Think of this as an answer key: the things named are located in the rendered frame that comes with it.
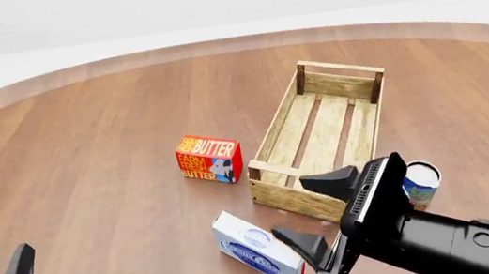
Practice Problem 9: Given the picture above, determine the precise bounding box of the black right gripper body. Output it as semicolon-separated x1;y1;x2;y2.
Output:
300;149;427;274

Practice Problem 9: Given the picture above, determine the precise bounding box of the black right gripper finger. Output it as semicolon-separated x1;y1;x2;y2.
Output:
298;164;362;209
269;219;339;274

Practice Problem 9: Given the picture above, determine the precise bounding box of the wooden slat tray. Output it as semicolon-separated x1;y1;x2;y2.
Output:
233;49;405;235

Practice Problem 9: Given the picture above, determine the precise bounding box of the white blue printed tin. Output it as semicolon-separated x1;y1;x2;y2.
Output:
399;158;446;213

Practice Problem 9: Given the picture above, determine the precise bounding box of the red butter box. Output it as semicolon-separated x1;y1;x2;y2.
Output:
173;129;247;191

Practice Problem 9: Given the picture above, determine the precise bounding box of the white blue cream cheese box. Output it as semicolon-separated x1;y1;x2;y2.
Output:
209;201;308;274

